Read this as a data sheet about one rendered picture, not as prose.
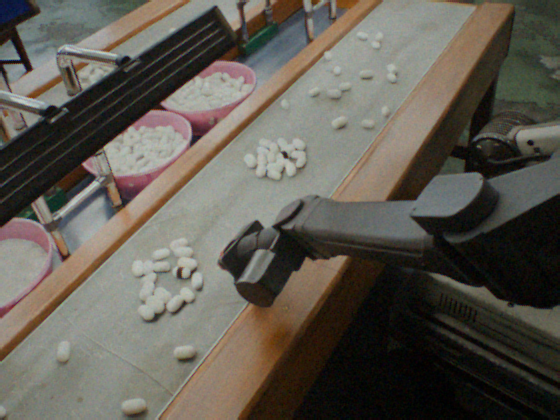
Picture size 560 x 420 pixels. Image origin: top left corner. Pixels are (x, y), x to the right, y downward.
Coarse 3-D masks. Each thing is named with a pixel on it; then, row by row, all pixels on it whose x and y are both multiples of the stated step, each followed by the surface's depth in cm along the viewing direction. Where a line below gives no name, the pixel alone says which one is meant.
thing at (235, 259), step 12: (252, 228) 88; (264, 228) 90; (240, 240) 86; (252, 240) 83; (228, 252) 84; (240, 252) 85; (252, 252) 82; (228, 264) 84; (240, 264) 85; (240, 276) 84
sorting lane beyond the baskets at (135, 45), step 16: (192, 0) 202; (208, 0) 201; (224, 0) 200; (256, 0) 196; (176, 16) 193; (192, 16) 191; (144, 32) 185; (160, 32) 184; (128, 48) 177; (144, 48) 175; (48, 96) 158; (64, 96) 157; (0, 144) 141
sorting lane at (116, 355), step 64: (384, 0) 184; (320, 64) 154; (384, 64) 150; (256, 128) 133; (320, 128) 130; (192, 192) 117; (256, 192) 115; (320, 192) 113; (128, 256) 104; (192, 256) 103; (64, 320) 94; (128, 320) 93; (192, 320) 91; (0, 384) 85; (64, 384) 84; (128, 384) 83
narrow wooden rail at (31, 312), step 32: (288, 64) 151; (256, 96) 139; (224, 128) 130; (192, 160) 121; (160, 192) 114; (128, 224) 108; (96, 256) 102; (64, 288) 97; (0, 320) 92; (32, 320) 92; (0, 352) 88
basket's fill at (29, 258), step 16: (16, 240) 113; (0, 256) 110; (16, 256) 109; (32, 256) 109; (0, 272) 105; (16, 272) 105; (32, 272) 105; (0, 288) 102; (16, 288) 102; (0, 304) 100
